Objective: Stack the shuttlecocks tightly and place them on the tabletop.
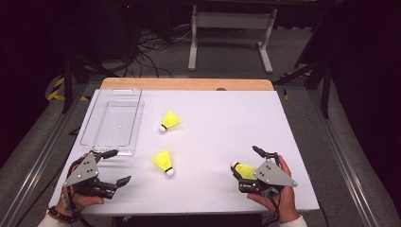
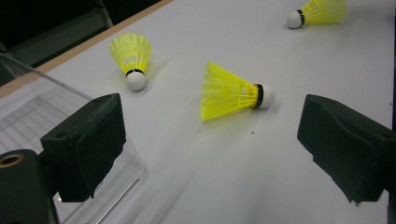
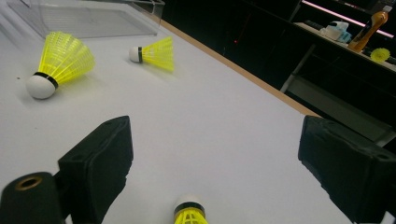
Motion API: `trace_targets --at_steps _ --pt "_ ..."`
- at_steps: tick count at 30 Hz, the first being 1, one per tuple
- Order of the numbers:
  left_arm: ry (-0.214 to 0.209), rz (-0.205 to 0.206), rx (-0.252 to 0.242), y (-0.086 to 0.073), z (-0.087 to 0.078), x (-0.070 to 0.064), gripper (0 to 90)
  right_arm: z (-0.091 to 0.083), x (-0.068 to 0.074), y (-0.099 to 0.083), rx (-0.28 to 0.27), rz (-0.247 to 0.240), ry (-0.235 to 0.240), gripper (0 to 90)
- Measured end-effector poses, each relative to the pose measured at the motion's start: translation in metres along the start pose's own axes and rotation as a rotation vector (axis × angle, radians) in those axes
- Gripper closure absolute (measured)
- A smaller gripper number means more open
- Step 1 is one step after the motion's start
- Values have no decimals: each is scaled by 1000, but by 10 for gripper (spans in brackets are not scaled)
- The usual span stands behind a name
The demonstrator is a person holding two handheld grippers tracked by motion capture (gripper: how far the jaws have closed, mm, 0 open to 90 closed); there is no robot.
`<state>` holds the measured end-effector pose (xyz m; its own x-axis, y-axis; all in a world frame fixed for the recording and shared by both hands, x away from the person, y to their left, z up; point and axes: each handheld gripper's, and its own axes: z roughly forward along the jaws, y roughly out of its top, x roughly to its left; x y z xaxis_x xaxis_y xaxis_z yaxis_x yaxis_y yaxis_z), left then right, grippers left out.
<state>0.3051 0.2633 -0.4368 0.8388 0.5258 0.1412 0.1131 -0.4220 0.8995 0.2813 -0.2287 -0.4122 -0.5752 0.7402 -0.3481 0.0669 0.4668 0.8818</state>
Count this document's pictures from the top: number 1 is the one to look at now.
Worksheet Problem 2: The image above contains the black metal stand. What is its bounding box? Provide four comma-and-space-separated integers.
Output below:
61, 53, 121, 115
271, 59, 333, 120

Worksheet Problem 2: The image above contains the white metal table frame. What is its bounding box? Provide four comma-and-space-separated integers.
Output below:
187, 4, 279, 75

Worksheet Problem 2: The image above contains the left hand-held gripper cable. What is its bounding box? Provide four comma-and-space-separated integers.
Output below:
64, 156, 96, 227

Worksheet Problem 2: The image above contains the person's right hand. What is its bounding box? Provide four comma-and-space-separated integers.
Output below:
246, 155, 301, 224

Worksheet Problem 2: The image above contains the clear plastic container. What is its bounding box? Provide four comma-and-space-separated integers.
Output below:
79, 88, 146, 157

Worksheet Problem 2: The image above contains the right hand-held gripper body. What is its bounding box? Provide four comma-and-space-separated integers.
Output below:
237, 158, 299, 198

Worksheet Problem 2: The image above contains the bundle of floor cables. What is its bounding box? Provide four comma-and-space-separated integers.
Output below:
122, 27, 194, 79

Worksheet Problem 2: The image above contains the right hand-held gripper cable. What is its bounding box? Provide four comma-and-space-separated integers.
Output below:
264, 188, 282, 227

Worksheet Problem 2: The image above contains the black flat device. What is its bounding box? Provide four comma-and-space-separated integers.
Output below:
113, 213, 264, 227

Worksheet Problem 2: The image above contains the wooden table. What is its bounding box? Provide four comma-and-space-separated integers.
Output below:
99, 77, 275, 92

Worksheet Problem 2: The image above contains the dark bead bracelet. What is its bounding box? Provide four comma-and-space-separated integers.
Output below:
46, 205, 78, 225

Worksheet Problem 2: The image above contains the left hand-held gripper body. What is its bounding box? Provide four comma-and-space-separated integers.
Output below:
62, 151, 119, 201

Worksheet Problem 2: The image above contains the yellow black floor tape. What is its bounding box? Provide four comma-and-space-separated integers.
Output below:
46, 77, 91, 102

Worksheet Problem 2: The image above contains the hand-held gripper cable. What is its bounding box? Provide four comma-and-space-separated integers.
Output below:
64, 156, 96, 227
264, 188, 282, 227

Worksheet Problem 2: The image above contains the person's left hand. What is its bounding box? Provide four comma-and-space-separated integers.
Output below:
55, 153, 105, 215

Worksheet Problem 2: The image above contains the yellow shuttlecock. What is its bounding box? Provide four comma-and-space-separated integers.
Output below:
158, 110, 183, 133
151, 148, 175, 178
231, 161, 258, 181

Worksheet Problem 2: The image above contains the aluminium floor rail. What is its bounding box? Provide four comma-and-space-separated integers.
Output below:
0, 84, 93, 227
306, 89, 380, 227

